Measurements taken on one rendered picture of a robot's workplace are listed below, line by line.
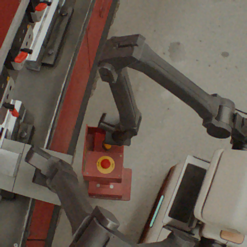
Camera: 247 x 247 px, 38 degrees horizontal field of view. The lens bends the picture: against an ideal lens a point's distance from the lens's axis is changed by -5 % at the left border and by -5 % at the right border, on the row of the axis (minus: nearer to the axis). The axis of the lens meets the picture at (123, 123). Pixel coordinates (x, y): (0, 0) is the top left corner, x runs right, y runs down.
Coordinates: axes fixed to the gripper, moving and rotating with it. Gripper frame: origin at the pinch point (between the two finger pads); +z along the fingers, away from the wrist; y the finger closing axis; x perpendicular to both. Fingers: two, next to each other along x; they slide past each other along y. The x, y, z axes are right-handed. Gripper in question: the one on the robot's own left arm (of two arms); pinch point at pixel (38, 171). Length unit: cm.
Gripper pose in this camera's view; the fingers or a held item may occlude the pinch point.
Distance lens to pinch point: 129.7
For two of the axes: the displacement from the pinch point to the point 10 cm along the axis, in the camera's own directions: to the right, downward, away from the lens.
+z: -5.1, 1.7, 8.4
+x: 8.3, 3.5, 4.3
